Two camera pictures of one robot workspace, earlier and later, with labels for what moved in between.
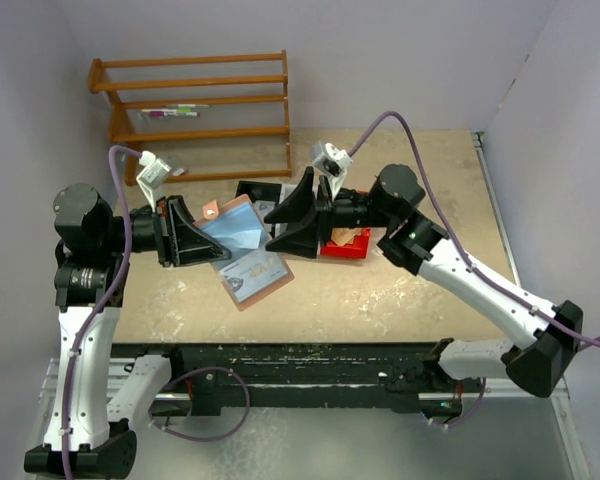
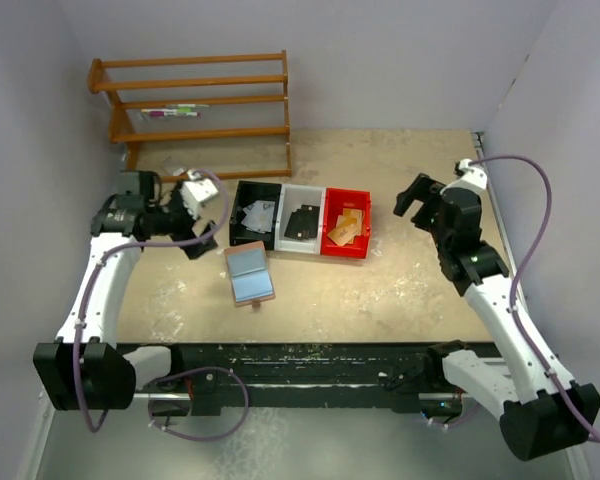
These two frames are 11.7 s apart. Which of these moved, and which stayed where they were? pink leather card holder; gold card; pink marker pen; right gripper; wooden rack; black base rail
Moved: pink leather card holder; right gripper
Stayed: wooden rack; gold card; black base rail; pink marker pen
